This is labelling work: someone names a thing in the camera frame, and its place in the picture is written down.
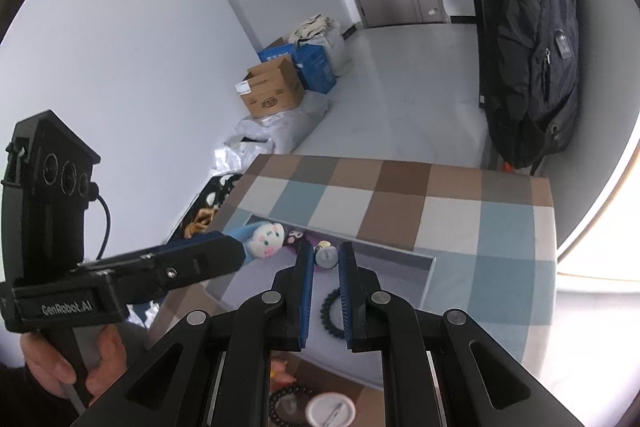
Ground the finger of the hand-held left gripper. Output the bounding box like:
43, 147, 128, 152
100, 237, 247, 304
127, 231, 228, 260

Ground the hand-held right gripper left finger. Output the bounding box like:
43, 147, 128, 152
70, 241, 316, 427

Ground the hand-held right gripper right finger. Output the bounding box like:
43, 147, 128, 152
338, 242, 586, 427

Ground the black bead bracelet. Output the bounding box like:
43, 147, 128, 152
320, 288, 352, 336

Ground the grey tray box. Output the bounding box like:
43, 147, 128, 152
204, 207, 437, 393

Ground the white plush toy charm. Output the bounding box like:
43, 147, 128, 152
225, 221, 287, 261

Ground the small doll figure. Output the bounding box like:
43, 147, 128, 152
271, 357, 292, 384

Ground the dark bead bracelet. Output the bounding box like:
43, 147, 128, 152
269, 386, 321, 427

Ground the person's left hand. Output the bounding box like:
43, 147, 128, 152
20, 326, 127, 408

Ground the brown shoe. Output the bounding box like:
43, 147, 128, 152
182, 207, 219, 240

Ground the clear round container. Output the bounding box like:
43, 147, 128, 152
314, 243, 339, 269

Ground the black white sandal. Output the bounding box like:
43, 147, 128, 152
199, 187, 231, 220
212, 174, 242, 204

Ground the crinkled silver bag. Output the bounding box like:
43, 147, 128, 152
212, 142, 273, 180

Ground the checkered tablecloth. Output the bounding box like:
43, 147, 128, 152
127, 154, 558, 427

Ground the grey plastic parcel bag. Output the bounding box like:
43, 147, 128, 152
227, 94, 331, 158

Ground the brown cardboard box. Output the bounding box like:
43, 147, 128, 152
235, 57, 306, 120

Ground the blue cardboard box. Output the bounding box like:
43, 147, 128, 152
257, 42, 337, 95

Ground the white plastic bag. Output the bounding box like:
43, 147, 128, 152
310, 24, 352, 76

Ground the cream cloth bag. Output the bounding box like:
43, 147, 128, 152
291, 14, 335, 46

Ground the black backpack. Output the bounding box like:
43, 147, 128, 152
477, 0, 583, 170

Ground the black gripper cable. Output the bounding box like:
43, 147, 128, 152
87, 184, 112, 264

